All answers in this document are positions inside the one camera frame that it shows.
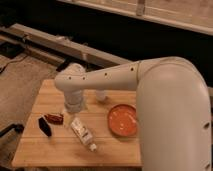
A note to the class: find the white plastic bottle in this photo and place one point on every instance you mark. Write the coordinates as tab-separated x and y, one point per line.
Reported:
83	133

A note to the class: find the white cup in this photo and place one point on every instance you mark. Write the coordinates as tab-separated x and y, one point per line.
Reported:
100	95

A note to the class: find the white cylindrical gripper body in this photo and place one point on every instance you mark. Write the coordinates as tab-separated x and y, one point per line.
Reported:
74	101

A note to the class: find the black object at left edge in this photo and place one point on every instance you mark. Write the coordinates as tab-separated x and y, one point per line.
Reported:
18	128

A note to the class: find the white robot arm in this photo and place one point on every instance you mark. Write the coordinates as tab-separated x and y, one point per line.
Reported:
172	104

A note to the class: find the orange plate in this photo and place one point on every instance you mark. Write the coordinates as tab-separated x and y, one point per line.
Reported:
122	120

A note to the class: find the wooden table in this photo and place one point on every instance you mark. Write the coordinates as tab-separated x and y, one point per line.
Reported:
63	148

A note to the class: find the red snack packet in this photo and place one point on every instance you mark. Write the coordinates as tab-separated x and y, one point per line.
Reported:
54	119

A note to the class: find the black eraser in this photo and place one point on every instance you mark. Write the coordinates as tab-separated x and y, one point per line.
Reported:
44	127

